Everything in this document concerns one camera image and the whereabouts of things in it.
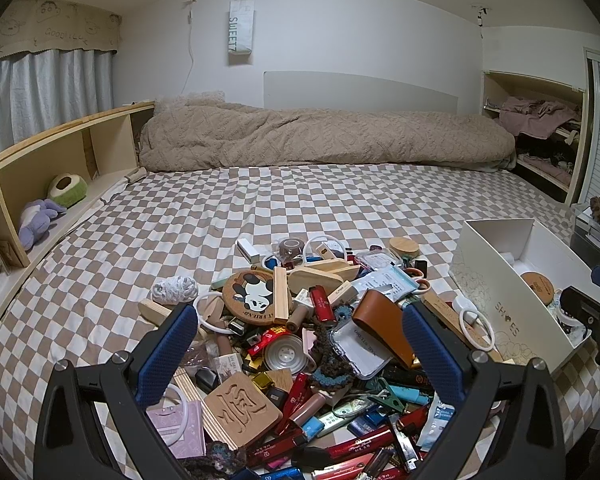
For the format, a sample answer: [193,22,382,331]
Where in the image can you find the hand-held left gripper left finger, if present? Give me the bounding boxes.
[34,303,199,480]

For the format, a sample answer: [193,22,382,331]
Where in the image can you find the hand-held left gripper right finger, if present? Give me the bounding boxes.
[402,303,576,480]

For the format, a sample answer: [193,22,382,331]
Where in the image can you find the white shoe box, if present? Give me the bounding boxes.
[449,218,600,377]

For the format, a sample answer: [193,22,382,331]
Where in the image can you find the clear bag brown cloth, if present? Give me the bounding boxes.
[179,341,217,370]

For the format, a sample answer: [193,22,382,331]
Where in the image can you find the small wooden block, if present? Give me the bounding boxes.
[139,299,175,329]

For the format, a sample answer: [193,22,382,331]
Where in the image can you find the clear plastic storage bin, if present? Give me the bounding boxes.
[570,202,600,262]

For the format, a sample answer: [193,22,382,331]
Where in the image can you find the engraved wooden ruler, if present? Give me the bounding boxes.
[422,292,505,363]

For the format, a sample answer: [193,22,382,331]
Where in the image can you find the round cork coasters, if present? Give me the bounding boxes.
[521,271,562,307]

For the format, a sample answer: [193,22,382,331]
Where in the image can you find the white blue medicine packet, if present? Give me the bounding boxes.
[420,394,462,453]

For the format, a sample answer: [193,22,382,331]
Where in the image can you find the white lace scrunchie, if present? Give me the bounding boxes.
[152,276,199,307]

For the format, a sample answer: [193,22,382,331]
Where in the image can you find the green plastic clip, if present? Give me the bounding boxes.
[364,379,407,409]

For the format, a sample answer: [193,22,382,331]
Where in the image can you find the clear plastic card case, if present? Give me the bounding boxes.
[332,321,400,382]

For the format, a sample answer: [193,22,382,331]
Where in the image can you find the lilac card packet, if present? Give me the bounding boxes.
[146,402,206,459]

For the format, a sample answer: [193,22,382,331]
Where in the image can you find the white blue sachet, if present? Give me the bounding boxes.
[352,266,417,304]

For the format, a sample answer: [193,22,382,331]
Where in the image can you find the carved wooden block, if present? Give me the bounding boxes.
[202,370,285,450]

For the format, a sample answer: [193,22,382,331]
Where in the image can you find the panda wooden coaster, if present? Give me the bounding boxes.
[221,269,280,321]

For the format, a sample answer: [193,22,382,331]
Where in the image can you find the blue brown crochet scrunchie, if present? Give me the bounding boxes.
[310,360,365,392]

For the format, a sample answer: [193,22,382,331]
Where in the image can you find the bamboo round lid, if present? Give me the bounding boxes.
[389,236,421,260]

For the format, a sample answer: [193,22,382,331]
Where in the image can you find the pile of colourful lighters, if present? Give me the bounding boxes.
[245,360,463,480]

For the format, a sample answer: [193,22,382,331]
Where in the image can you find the purple blue crochet flower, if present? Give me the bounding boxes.
[182,440,248,480]

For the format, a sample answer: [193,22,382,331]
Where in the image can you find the white round perforated lid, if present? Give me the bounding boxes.
[263,332,312,375]

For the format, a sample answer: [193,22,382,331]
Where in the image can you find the light wooden strip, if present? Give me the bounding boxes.
[273,266,290,325]

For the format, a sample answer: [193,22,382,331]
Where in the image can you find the small white box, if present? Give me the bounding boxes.
[236,238,259,264]

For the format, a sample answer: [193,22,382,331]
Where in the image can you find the dark clothes pile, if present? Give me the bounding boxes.
[517,136,580,185]

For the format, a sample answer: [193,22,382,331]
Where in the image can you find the oval wooden board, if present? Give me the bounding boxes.
[287,266,345,297]

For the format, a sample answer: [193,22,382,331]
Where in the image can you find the brown lipstick tube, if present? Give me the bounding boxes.
[280,394,327,429]

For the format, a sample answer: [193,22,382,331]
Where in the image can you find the brown tape roll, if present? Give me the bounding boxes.
[272,237,306,262]

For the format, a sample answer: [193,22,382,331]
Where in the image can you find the pink clothes pile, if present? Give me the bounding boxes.
[499,97,582,139]

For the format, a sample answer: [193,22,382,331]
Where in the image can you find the purple plush toy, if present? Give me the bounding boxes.
[19,199,67,252]

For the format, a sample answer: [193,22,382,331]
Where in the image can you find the green avocado plush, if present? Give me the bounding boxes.
[47,174,89,208]

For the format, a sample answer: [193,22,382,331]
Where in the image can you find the checkered bed sheet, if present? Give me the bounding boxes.
[0,162,600,480]

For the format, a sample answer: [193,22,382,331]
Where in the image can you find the built-in closet shelf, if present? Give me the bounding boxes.
[481,70,590,206]

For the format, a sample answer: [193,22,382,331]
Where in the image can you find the wooden headboard shelf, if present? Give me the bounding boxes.
[0,101,156,331]

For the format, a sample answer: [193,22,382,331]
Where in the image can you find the beige quilt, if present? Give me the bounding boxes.
[139,92,517,173]

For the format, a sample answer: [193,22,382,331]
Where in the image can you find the pale blue curtain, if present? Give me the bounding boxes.
[0,49,116,165]

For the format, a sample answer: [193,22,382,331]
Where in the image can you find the white hanging paper bag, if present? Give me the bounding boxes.
[228,0,255,67]

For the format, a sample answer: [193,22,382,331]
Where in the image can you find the beige drawn curtain valance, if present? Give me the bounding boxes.
[0,0,123,62]

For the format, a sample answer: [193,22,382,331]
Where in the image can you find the white plastic ring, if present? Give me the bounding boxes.
[192,292,232,334]

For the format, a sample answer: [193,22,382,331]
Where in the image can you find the brown leather strap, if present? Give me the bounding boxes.
[351,289,417,370]

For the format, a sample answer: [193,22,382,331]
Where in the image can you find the red-handled scissors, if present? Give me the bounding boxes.
[404,266,432,297]

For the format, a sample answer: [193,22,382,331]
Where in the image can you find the brown crochet chain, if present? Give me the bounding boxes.
[305,320,342,362]

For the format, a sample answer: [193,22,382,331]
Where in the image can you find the wall hook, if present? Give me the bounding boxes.
[474,5,492,41]

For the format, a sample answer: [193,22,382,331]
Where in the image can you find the white hanging wall cable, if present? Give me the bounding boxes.
[182,0,198,95]

